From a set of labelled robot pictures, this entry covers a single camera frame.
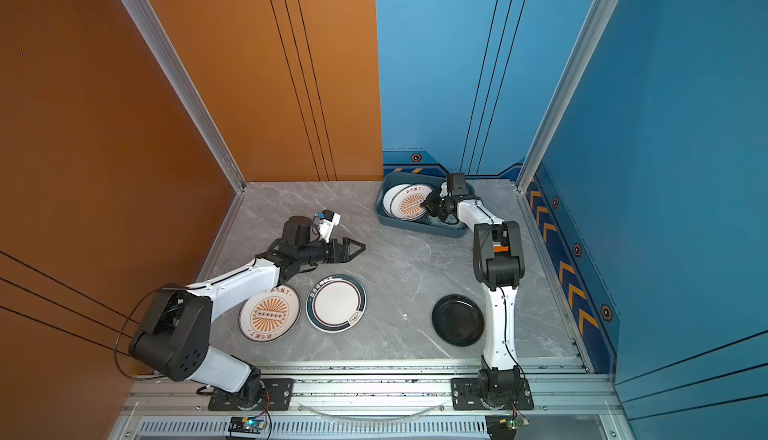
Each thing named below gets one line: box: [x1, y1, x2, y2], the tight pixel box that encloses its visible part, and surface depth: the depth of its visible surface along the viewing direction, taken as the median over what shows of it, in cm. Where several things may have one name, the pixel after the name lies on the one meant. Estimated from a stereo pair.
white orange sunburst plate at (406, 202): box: [390, 184, 432, 221], surface depth 111 cm
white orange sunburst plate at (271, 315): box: [238, 284, 301, 344], surface depth 87 cm
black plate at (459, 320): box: [432, 294, 485, 347], surface depth 87 cm
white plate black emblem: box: [383, 184, 411, 218], surface depth 114 cm
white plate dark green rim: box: [305, 274, 367, 334], surface depth 91 cm
